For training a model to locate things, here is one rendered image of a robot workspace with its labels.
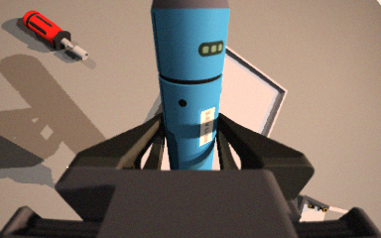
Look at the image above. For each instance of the red-handled nut driver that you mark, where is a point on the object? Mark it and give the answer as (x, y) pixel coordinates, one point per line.
(49, 31)

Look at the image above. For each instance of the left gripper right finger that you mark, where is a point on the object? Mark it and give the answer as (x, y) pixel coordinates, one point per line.
(291, 168)

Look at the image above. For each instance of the blue nut driver barrel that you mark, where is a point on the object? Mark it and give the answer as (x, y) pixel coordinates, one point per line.
(190, 42)

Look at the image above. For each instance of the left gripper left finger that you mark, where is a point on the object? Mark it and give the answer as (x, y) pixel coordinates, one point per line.
(126, 150)

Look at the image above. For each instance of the beige rectangular tray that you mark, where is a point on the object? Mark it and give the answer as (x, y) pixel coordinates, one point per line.
(249, 97)

